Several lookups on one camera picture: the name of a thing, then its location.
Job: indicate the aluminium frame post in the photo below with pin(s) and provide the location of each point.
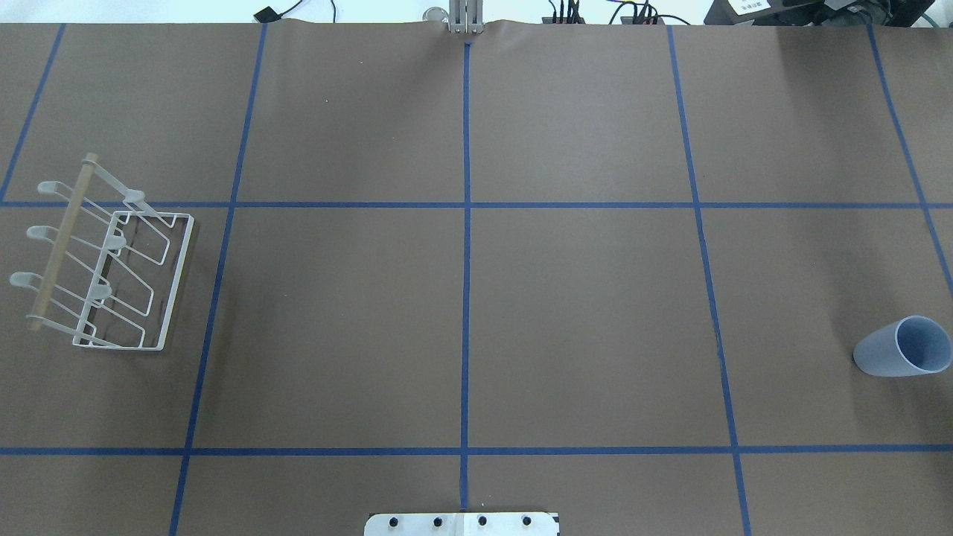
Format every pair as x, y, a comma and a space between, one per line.
465, 17

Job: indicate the black laptop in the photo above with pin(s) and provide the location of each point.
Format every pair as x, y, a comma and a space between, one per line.
900, 14

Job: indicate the light blue plastic cup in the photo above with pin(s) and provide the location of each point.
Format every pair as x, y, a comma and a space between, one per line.
906, 348

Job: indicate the small black puck device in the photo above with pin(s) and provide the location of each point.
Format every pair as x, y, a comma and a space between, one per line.
266, 15

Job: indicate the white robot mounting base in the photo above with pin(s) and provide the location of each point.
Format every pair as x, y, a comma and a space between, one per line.
464, 523

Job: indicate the white wire cup holder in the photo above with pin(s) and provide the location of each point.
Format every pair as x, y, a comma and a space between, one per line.
116, 265

